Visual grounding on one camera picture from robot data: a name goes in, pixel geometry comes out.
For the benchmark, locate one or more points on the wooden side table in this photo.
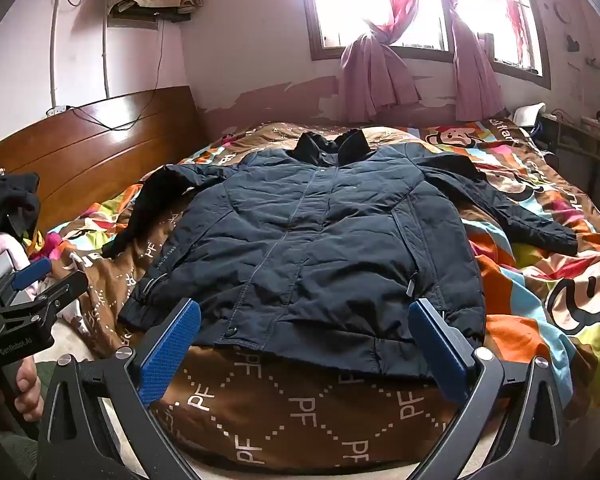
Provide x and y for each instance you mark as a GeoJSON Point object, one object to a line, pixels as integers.
{"type": "Point", "coordinates": [580, 145]}

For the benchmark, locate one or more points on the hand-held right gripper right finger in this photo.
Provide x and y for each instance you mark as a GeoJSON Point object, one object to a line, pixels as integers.
{"type": "Point", "coordinates": [440, 355]}

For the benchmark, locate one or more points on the black flat device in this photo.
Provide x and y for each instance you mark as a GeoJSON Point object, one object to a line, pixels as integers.
{"type": "Point", "coordinates": [147, 11]}

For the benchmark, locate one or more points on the white bag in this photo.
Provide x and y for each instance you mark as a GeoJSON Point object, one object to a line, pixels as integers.
{"type": "Point", "coordinates": [527, 117]}

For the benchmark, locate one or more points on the white pipe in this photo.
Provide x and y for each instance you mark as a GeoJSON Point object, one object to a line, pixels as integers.
{"type": "Point", "coordinates": [106, 60]}
{"type": "Point", "coordinates": [54, 60]}

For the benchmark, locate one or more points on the white power strip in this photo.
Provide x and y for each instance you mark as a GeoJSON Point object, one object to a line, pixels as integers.
{"type": "Point", "coordinates": [56, 109]}

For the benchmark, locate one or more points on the wooden headboard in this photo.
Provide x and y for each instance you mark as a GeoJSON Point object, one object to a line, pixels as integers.
{"type": "Point", "coordinates": [95, 155]}

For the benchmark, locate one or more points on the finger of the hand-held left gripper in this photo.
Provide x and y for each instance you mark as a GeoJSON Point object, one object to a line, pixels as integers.
{"type": "Point", "coordinates": [30, 273]}
{"type": "Point", "coordinates": [55, 295]}

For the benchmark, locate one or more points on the navy padded jacket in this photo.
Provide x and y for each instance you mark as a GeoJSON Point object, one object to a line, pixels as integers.
{"type": "Point", "coordinates": [320, 240]}

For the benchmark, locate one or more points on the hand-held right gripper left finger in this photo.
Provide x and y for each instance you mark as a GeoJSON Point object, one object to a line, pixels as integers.
{"type": "Point", "coordinates": [170, 355]}

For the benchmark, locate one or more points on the black garment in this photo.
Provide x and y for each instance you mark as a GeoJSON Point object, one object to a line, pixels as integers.
{"type": "Point", "coordinates": [5, 205]}

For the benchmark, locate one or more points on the person's left hand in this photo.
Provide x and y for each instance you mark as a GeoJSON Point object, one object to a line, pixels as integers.
{"type": "Point", "coordinates": [30, 390]}

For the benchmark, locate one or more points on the window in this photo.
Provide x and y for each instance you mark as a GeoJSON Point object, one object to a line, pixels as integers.
{"type": "Point", "coordinates": [340, 0]}

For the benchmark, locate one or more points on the colourful printed blanket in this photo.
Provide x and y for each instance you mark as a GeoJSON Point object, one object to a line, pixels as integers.
{"type": "Point", "coordinates": [305, 420]}

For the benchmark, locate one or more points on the pink tied curtain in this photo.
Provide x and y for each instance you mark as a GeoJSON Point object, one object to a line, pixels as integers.
{"type": "Point", "coordinates": [370, 75]}
{"type": "Point", "coordinates": [472, 75]}

